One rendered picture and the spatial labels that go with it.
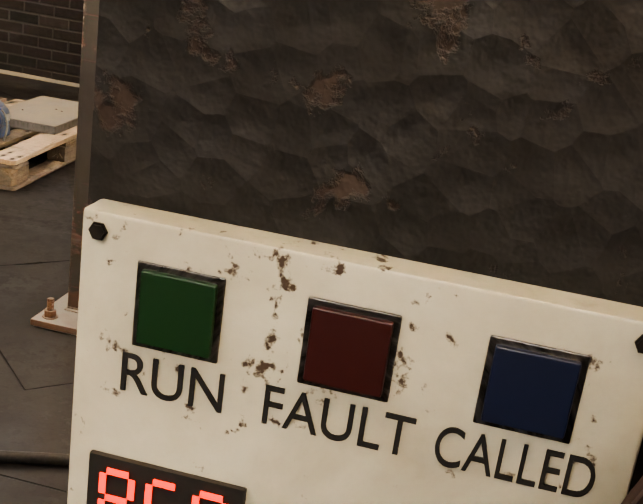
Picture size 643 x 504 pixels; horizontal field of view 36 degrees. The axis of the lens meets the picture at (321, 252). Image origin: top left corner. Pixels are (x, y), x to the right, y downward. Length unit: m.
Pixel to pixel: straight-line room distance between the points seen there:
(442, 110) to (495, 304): 0.08
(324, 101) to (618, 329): 0.16
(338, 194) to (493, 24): 0.10
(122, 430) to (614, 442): 0.23
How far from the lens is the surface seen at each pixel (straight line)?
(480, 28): 0.42
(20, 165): 4.70
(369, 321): 0.43
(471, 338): 0.43
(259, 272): 0.44
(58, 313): 3.36
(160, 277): 0.45
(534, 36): 0.42
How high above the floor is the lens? 1.38
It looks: 19 degrees down
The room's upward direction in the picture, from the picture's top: 8 degrees clockwise
